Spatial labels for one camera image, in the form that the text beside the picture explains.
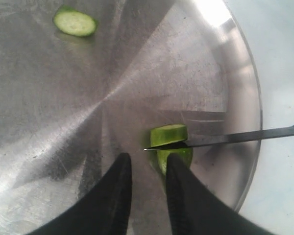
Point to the green cucumber slice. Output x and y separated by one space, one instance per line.
73 22

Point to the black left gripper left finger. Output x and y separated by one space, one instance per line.
104 210

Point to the black handled knife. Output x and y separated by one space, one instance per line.
202 141

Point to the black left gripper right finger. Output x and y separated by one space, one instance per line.
194 210

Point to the green chili pepper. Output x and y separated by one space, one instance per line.
185 154

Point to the round steel plate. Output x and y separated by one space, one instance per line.
69 105

